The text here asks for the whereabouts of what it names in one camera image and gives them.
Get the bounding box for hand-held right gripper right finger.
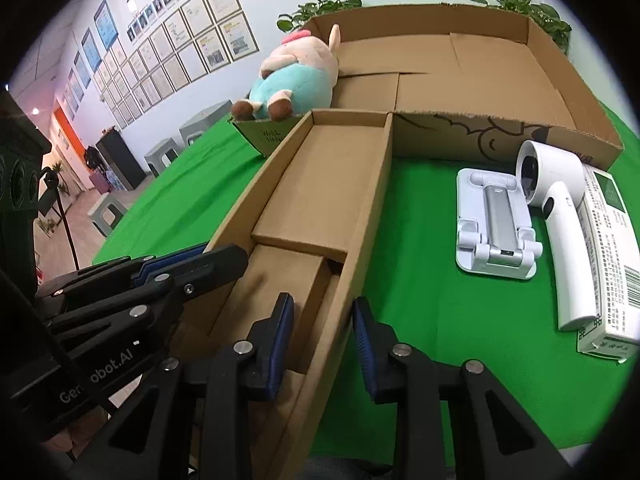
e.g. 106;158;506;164
350;297;576;480

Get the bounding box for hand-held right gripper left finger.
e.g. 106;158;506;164
75;292;296;480

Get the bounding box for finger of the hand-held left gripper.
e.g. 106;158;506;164
47;244;250;356
35;242;210;307

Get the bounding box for narrow cardboard tray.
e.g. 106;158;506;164
170;108;396;480

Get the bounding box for white phone stand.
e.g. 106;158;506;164
455;167;543;280

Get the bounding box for pink pig plush toy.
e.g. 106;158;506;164
231;24;343;122

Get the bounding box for white hair dryer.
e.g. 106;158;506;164
515;139;603;332

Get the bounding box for white printed medicine box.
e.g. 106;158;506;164
575;162;640;363

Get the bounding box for large cardboard box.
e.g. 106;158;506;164
230;4;625;171

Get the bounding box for green tablecloth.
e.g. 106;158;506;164
92;100;640;466

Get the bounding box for grey plastic stool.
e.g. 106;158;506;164
89;194;129;237
145;137;181;179

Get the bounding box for black cabinet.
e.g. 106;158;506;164
96;127;147;192

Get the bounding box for black tripod stand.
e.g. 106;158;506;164
41;167;81;272

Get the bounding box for bushy green potted plant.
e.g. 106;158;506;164
276;0;364;32

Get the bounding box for green plant in brown pot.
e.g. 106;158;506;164
471;0;572;55

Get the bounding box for wall of framed certificates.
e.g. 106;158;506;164
92;0;261;131

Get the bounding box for blue wall poster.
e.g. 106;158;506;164
94;0;120;51
80;27;97;74

